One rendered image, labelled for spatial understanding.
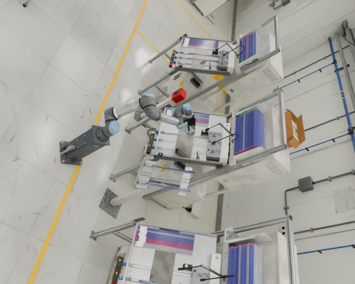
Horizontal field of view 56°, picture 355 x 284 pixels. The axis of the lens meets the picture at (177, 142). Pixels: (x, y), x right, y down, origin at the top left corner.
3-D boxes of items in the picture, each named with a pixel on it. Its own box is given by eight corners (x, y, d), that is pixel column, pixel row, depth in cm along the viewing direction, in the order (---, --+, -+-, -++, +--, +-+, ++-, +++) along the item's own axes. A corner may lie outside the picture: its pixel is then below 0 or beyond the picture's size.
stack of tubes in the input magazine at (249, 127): (234, 154, 330) (257, 145, 314) (235, 117, 362) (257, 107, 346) (241, 161, 336) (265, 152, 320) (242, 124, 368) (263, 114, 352)
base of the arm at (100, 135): (95, 141, 316) (101, 137, 310) (94, 126, 321) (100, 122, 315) (108, 143, 327) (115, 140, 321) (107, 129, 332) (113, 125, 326)
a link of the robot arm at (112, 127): (102, 136, 311) (111, 131, 303) (101, 123, 316) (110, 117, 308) (113, 138, 320) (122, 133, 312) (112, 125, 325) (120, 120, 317)
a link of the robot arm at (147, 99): (102, 123, 313) (152, 104, 294) (101, 109, 318) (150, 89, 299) (109, 127, 324) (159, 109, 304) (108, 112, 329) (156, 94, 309)
